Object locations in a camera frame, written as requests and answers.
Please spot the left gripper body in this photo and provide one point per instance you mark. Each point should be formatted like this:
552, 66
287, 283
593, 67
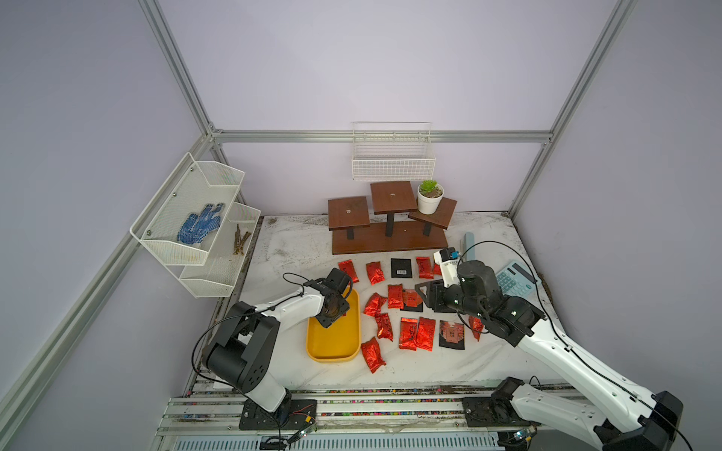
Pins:
326, 318

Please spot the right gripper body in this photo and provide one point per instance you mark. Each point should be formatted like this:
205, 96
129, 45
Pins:
457, 299

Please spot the black red label tea bag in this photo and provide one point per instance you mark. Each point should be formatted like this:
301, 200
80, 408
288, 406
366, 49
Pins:
411, 301

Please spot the red foil tea bag front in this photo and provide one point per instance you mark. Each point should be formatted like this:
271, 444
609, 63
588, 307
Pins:
348, 267

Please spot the small red foil tea bag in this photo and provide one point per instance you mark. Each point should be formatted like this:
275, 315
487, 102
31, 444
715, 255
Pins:
476, 326

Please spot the black tea bag barcode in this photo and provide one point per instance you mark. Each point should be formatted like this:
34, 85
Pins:
401, 268

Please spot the red foil tea bag top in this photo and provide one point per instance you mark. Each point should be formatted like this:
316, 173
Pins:
375, 272

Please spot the red foil tea bag bottom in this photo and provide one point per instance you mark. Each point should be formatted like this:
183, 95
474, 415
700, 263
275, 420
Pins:
384, 327

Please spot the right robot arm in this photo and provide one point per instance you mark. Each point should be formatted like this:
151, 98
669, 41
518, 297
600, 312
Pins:
617, 414

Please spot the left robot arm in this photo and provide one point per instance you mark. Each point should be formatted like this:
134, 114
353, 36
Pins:
241, 349

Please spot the yellow storage box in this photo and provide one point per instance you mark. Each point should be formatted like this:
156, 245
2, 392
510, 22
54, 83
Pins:
341, 341

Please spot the light blue calculator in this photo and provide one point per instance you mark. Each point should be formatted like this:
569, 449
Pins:
516, 280

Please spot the light blue stapler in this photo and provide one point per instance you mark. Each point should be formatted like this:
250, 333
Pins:
468, 246

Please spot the brown wooden tiered stand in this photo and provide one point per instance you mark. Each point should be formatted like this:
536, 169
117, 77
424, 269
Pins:
389, 221

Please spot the white potted green plant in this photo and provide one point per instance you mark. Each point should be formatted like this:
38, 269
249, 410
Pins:
429, 196

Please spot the brown twigs in shelf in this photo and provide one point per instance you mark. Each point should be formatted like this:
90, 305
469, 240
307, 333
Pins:
240, 239

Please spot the white mesh two-tier shelf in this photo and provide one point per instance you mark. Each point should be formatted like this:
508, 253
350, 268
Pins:
209, 269

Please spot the blue work glove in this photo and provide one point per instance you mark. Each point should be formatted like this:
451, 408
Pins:
198, 226

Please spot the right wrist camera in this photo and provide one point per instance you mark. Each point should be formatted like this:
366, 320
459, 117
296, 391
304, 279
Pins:
448, 260

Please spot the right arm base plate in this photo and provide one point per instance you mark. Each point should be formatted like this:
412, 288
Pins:
495, 410

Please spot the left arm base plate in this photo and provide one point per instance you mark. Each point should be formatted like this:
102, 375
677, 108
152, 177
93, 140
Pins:
293, 414

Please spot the white wire wall basket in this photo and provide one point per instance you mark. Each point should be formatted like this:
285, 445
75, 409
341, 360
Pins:
389, 151

